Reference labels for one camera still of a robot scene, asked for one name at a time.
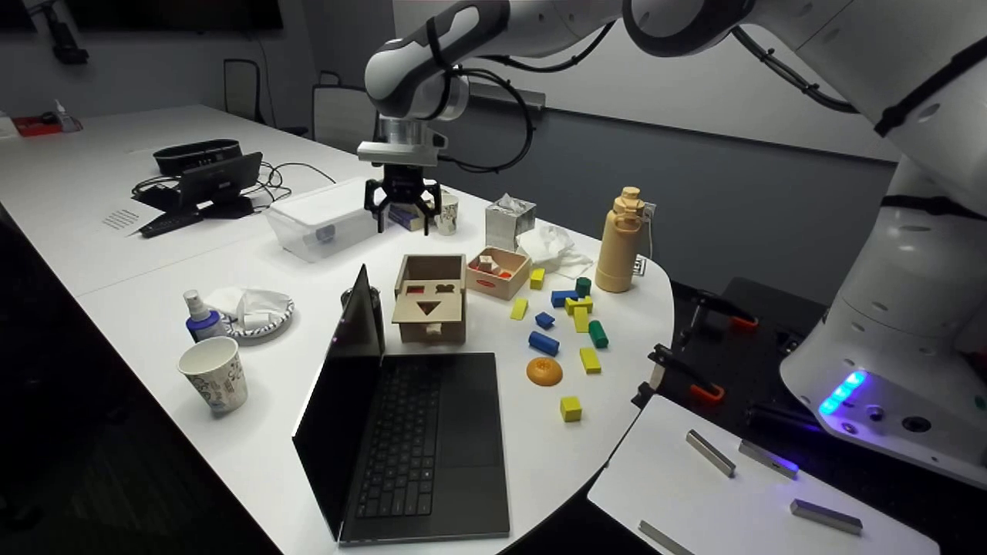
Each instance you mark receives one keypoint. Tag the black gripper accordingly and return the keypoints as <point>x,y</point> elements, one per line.
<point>402,181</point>

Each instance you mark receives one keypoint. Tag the wooden sliding box lid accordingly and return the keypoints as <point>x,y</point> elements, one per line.
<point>450,309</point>

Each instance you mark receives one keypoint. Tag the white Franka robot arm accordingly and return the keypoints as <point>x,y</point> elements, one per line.
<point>905,309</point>

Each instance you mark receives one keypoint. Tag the white shape piece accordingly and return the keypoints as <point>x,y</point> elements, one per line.
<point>485,264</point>

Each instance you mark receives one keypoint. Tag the grey marbled tissue box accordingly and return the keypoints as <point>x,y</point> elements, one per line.
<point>510,227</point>

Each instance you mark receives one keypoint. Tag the red shape piece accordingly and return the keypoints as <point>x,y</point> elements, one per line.
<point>508,271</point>

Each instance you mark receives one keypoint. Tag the wooden shape sorting box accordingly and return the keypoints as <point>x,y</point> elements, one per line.
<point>416,333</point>

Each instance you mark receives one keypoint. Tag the patterned paper cup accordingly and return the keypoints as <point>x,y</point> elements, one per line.
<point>450,218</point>
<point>216,379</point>

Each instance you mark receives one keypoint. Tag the clear plastic container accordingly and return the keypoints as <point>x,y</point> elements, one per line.
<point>313,233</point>

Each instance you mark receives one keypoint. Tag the grey office chair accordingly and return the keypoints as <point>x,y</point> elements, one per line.
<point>340,112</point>
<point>241,88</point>

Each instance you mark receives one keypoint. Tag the small wooden tray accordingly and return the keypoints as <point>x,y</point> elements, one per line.
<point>499,286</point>

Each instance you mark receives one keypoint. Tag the crumpled white plastic bag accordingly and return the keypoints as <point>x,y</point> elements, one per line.
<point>549,247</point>

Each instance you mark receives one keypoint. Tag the small blue block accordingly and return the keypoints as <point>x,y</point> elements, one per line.
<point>543,317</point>

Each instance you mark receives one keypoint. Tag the green block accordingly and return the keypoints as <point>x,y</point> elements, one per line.
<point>583,286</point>
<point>597,333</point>

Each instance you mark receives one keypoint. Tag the long blue block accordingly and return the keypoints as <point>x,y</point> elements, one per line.
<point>543,342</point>

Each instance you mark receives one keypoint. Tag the black oval speaker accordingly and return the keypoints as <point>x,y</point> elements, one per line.
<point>196,154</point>

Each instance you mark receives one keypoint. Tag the orange round block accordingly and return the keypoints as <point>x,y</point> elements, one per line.
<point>543,371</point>

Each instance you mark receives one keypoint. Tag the tan insulated water bottle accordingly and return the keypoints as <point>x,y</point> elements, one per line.
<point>620,256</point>

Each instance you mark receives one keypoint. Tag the yellow bar block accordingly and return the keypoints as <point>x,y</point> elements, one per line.
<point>591,357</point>

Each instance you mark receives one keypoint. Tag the yellow cube block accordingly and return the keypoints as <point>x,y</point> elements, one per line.
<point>572,408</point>

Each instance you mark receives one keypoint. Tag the red flat item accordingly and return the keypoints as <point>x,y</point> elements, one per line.
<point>38,123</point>

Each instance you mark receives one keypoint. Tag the grey metal bar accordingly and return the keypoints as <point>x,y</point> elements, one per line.
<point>825,515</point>
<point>712,452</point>
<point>664,538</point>
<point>769,460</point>

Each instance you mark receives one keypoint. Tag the white board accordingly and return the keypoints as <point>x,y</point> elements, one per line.
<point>740,502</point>

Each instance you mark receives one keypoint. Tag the black wall television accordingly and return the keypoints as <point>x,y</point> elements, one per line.
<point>174,14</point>

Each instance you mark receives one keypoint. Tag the black mounted room camera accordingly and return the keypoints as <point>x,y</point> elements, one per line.
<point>64,34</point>

